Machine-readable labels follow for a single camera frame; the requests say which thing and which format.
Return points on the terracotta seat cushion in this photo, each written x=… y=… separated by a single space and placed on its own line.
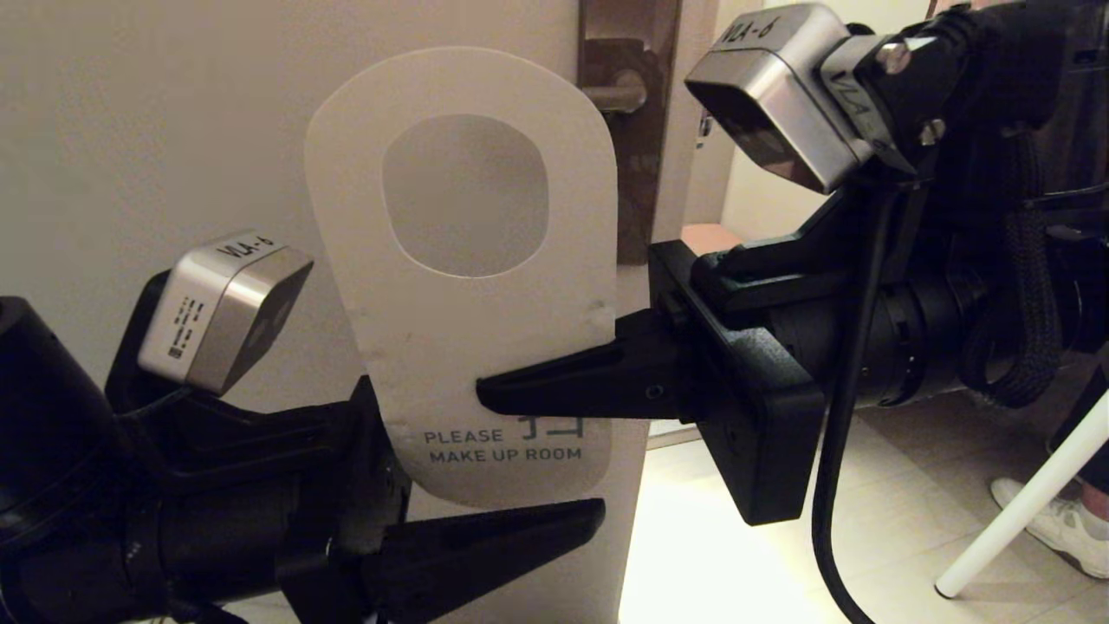
x=710 y=238

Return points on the white door hanger sign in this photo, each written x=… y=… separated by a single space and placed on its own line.
x=468 y=347

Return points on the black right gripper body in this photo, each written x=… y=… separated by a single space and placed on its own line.
x=762 y=364

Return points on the white sneaker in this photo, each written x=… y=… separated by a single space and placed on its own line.
x=1061 y=529

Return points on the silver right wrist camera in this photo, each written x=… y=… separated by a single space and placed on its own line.
x=780 y=95

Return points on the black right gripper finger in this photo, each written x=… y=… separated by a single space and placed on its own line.
x=650 y=325
x=589 y=386

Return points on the beige door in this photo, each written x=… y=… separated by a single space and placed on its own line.
x=130 y=130

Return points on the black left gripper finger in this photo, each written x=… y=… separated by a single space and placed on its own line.
x=485 y=555

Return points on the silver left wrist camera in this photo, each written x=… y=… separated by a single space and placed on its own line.
x=217 y=312

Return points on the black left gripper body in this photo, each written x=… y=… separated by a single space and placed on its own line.
x=260 y=503

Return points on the cream shelf cabinet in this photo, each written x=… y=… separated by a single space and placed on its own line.
x=754 y=212

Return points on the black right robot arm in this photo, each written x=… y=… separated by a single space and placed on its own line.
x=1022 y=69

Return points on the white round table leg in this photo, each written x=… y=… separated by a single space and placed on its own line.
x=1022 y=511

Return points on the person leg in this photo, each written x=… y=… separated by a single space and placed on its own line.
x=1093 y=451

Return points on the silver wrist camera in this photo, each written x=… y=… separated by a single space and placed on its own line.
x=780 y=95
x=217 y=312

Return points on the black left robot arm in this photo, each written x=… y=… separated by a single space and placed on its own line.
x=52 y=451

